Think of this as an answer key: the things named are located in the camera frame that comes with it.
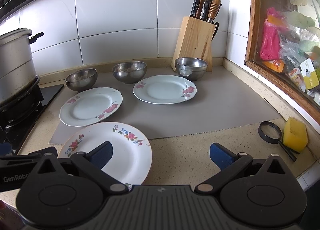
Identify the brown handled knife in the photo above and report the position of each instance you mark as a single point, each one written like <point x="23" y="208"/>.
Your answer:
<point x="199" y="10"/>

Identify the ribbed wooden handled knife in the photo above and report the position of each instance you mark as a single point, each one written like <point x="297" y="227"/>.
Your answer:
<point x="213" y="10"/>

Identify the dark handled knife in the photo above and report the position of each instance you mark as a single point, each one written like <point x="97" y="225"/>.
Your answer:
<point x="205" y="9"/>

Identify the black gas stove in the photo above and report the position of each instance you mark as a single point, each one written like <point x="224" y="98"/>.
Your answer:
<point x="20" y="114"/>

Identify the black magnifying glass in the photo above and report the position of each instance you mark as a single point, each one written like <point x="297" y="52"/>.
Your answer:
<point x="272" y="134"/>

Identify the yellow sponge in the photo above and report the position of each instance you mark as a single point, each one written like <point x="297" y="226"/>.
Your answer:
<point x="295" y="135"/>

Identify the white plate colourful flowers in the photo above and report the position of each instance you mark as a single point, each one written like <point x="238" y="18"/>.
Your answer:
<point x="132" y="153"/>

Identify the wooden knife block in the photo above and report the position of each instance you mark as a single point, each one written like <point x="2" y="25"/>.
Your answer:
<point x="194" y="40"/>

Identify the steel bowl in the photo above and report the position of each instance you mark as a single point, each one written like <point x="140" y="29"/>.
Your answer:
<point x="130" y="72"/>
<point x="191" y="68"/>
<point x="82" y="80"/>

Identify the black handled knife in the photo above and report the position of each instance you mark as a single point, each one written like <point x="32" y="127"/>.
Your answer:
<point x="195" y="8"/>

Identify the pale blue plate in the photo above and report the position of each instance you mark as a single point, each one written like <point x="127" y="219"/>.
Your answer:
<point x="164" y="90"/>
<point x="91" y="106"/>

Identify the yellow labelled packet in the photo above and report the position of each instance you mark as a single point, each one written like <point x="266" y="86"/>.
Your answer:
<point x="309" y="74"/>

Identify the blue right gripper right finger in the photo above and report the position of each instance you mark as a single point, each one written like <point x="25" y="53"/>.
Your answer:
<point x="226" y="159"/>

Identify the aluminium steamer pot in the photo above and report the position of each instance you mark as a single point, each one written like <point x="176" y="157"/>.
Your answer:
<point x="17" y="67"/>

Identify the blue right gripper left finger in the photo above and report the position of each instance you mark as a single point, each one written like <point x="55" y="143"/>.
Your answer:
<point x="99" y="156"/>

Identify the pink plastic bag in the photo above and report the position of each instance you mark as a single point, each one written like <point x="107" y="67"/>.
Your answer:
<point x="270" y="46"/>

